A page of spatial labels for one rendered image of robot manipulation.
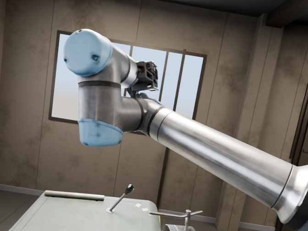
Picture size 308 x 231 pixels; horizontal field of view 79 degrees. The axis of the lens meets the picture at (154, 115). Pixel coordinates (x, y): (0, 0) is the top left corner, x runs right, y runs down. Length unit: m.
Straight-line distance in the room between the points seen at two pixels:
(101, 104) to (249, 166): 0.25
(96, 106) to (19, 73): 3.10
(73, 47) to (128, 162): 2.70
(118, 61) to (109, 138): 0.14
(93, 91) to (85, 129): 0.06
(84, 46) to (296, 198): 0.37
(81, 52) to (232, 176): 0.31
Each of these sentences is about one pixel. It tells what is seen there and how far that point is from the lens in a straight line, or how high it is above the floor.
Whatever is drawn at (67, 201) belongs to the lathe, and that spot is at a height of 1.25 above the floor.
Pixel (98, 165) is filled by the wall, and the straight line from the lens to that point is 3.08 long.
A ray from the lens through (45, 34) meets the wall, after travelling 3.27.
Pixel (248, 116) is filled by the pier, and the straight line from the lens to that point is 2.92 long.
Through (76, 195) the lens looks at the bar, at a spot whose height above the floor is 1.27.
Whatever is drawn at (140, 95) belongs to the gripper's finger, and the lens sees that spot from 0.55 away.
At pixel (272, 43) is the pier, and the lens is 3.11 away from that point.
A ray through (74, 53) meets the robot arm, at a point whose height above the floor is 1.86.
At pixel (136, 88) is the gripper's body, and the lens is 0.50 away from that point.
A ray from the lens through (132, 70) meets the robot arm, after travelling 0.41.
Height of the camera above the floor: 1.81
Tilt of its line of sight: 6 degrees down
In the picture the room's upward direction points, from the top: 9 degrees clockwise
